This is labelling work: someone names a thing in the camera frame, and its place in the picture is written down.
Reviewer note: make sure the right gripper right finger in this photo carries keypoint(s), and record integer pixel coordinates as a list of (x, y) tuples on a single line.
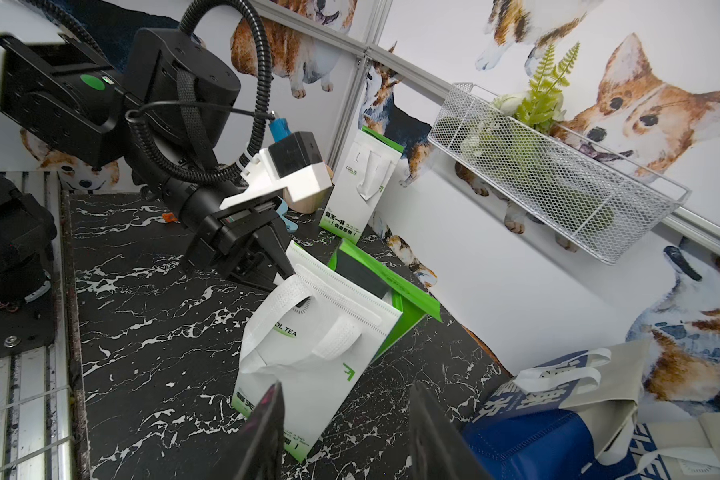
[(437, 449)]

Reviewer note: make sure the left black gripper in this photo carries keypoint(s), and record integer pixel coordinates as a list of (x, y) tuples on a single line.
[(245, 244)]

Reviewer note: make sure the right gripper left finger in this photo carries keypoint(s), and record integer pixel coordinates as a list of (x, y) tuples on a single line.
[(256, 450)]

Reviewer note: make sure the blue white bag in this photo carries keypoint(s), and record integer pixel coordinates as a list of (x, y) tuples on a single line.
[(688, 449), (563, 418)]

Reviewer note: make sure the green white takeout bag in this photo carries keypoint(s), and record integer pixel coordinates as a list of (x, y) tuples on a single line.
[(360, 183)]

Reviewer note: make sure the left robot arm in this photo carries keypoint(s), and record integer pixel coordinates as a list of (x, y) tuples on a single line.
[(163, 116)]

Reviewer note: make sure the small white orange bottle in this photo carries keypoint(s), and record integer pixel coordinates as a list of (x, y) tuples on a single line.
[(169, 217)]

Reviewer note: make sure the artificial fern with flower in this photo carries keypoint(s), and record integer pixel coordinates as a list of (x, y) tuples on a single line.
[(540, 107)]

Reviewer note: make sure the aluminium frame rail front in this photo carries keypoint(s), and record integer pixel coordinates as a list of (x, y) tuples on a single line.
[(36, 438)]

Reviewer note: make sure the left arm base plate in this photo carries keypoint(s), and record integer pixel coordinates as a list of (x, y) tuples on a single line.
[(27, 312)]

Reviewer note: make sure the white wire wall basket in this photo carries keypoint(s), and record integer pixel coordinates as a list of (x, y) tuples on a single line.
[(600, 209)]

